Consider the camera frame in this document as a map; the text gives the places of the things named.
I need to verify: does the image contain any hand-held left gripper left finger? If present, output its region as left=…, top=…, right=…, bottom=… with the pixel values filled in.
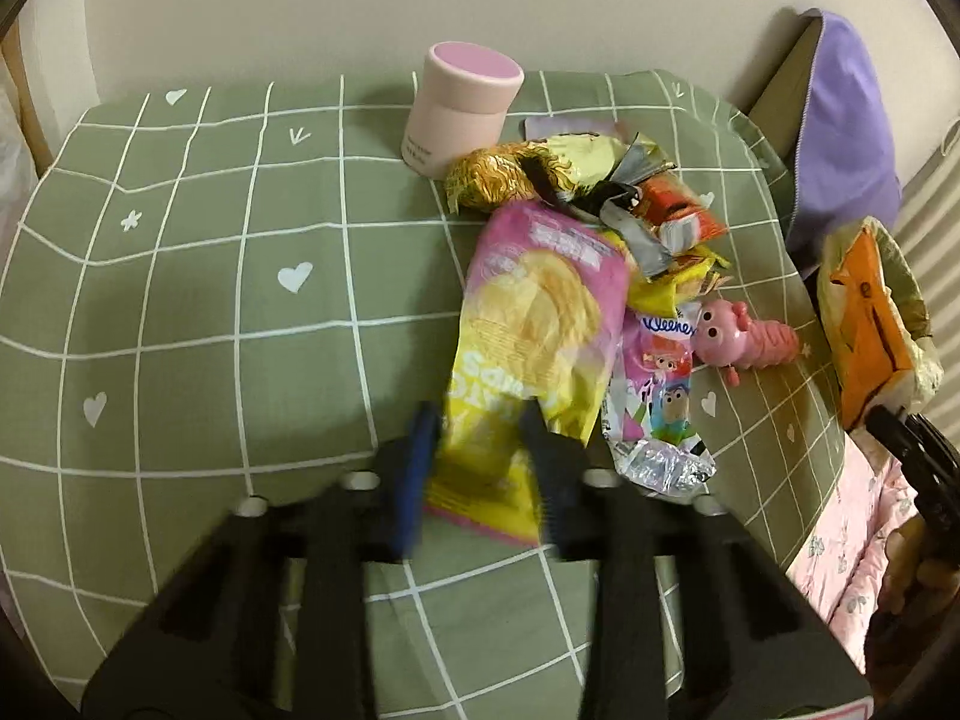
left=81, top=401, right=443, bottom=720

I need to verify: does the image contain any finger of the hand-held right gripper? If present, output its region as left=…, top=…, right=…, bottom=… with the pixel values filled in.
left=865, top=405, right=920, bottom=466
left=911, top=416, right=960, bottom=466

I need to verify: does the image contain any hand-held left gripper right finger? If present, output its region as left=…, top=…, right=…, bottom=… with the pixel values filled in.
left=517, top=397, right=875, bottom=720

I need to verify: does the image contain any yellow plastic bag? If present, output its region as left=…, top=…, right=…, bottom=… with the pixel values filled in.
left=816, top=216, right=946, bottom=428

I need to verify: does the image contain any orange snack bag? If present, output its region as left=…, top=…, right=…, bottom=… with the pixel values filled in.
left=832, top=229, right=920, bottom=432

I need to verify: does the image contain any cartoon print tissue packet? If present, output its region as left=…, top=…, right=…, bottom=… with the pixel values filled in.
left=604, top=300, right=717, bottom=500

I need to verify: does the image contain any pink yellow chips bag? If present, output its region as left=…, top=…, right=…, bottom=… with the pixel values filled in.
left=424, top=199, right=629, bottom=548

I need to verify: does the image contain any yellow wafer packet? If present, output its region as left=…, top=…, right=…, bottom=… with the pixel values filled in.
left=622, top=244, right=732, bottom=316

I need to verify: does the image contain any silver foil wrapper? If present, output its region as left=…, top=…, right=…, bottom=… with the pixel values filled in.
left=592, top=136, right=680, bottom=280

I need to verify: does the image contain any red snack wrapper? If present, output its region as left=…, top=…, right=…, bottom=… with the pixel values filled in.
left=637, top=171, right=730, bottom=250

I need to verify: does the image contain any golden snack wrapper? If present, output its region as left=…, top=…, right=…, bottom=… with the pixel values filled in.
left=444, top=133, right=623, bottom=215

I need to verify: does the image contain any person's right hand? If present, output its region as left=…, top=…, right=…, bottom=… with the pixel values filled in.
left=883, top=517, right=935, bottom=616

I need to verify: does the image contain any pink floral bed sheet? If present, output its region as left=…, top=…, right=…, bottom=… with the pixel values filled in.
left=784, top=442, right=920, bottom=661

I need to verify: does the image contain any pink caterpillar toy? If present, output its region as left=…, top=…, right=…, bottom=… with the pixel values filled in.
left=690, top=298, right=803, bottom=391

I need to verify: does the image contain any beige ribbed curtain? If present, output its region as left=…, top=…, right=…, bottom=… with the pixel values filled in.
left=896, top=112, right=960, bottom=271

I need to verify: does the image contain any purple pillow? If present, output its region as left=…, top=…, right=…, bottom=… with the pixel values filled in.
left=784, top=9, right=902, bottom=271

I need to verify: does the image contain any purple flat packet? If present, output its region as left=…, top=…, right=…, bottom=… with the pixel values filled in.
left=523, top=114, right=623, bottom=142

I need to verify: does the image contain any pink cylinder container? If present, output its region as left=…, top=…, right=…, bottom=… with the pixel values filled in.
left=401, top=41, right=524, bottom=181

